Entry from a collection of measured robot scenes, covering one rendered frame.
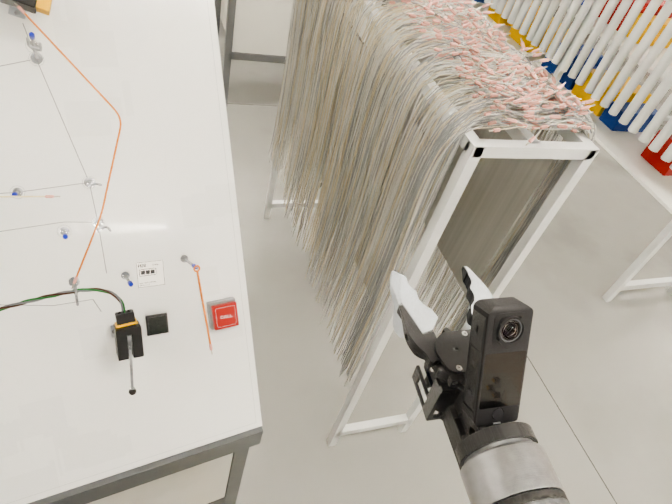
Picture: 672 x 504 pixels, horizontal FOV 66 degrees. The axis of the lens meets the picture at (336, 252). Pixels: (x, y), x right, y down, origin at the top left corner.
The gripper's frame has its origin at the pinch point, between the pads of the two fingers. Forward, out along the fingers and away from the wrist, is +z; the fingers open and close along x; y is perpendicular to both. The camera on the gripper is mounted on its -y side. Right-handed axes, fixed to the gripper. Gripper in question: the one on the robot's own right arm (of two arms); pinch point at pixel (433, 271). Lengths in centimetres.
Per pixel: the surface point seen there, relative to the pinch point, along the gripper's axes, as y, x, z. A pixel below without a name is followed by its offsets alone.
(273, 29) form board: 99, 18, 302
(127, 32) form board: 1, -37, 60
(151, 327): 44, -37, 28
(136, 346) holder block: 39, -38, 21
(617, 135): 112, 220, 199
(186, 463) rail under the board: 71, -32, 13
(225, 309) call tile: 43, -23, 31
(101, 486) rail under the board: 67, -48, 9
